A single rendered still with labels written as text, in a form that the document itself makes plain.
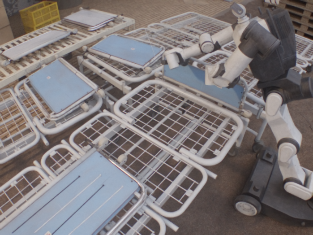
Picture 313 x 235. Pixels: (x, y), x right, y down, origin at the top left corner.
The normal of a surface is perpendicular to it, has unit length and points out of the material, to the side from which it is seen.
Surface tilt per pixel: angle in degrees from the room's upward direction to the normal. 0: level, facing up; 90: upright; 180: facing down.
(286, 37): 77
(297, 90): 90
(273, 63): 86
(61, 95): 8
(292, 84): 90
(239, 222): 0
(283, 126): 90
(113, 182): 5
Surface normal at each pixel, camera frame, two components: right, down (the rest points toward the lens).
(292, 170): -0.56, 0.57
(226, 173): 0.00, -0.73
